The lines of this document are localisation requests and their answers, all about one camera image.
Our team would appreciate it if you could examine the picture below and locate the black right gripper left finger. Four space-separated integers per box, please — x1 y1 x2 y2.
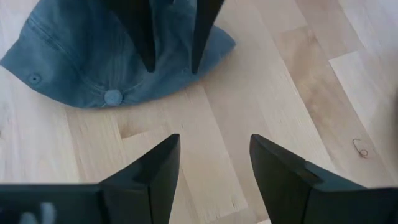
0 133 181 224

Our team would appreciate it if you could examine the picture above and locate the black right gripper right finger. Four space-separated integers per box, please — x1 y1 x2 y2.
249 133 398 224

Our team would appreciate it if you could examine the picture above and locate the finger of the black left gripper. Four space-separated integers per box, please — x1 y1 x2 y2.
190 0 225 75
105 0 156 73

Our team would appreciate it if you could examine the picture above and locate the blue-grey denim cap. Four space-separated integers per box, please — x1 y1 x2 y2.
0 0 236 109

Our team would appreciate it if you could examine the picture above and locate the small bent wire hook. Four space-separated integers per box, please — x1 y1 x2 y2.
352 138 369 159

